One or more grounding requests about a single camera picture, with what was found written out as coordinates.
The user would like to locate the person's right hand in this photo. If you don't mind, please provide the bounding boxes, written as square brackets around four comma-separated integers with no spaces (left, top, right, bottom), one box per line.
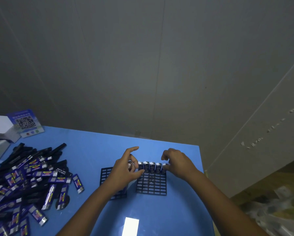
[161,148,199,182]

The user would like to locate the person's left hand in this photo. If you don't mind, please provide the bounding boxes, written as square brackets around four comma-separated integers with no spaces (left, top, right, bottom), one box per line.
[104,146,145,194]

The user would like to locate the black grid tray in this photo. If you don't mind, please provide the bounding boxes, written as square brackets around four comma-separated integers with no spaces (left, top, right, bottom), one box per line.
[135,169,167,196]
[99,167,128,201]

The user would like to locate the pile of mixed lighters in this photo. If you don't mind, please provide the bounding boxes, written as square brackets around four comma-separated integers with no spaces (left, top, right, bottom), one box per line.
[0,143,85,236]

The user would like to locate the person's right forearm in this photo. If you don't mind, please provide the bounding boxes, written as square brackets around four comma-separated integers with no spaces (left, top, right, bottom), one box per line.
[186,169,270,236]

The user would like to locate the person's left forearm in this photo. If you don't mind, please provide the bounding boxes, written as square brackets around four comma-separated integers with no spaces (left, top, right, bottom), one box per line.
[56,184,115,236]

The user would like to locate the blue code sign stand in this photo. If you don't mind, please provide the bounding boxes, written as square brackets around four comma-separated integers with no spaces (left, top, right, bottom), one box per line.
[7,109,45,138]

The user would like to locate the crumpled clear plastic bags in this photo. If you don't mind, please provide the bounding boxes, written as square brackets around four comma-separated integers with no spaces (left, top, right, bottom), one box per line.
[243,187,294,236]

